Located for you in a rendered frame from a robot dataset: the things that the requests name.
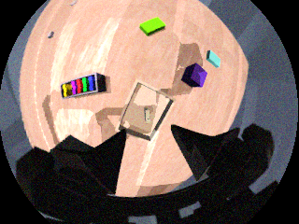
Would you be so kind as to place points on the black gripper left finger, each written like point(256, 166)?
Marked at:
point(103, 162)

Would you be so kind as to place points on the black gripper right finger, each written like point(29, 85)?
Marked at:
point(200, 150)

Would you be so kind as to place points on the purple cube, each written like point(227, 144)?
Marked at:
point(194, 75)

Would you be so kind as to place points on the lime green flat block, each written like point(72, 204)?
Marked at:
point(152, 26)

